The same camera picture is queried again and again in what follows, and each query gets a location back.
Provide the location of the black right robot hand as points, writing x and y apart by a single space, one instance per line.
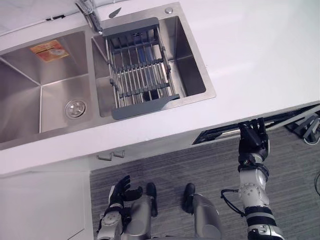
252 140

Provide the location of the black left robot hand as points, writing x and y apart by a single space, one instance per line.
122 191

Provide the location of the dishwasher door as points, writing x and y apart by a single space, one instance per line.
250 126

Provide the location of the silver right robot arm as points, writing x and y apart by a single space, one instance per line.
255 195

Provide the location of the round steel sink drain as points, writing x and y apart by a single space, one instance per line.
75 108

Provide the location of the grey sink drying rack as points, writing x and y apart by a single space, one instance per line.
140 72

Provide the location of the stainless steel double sink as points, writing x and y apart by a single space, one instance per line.
52 82

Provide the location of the orange sink sticker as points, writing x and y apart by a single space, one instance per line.
49 51

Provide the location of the silver left robot leg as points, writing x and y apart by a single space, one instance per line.
142 215

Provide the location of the white base cabinet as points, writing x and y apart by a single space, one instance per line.
45 200

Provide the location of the round steel soap dispenser hole cap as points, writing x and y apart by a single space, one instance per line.
169 10

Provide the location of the chrome kitchen faucet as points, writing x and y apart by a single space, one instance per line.
91 13

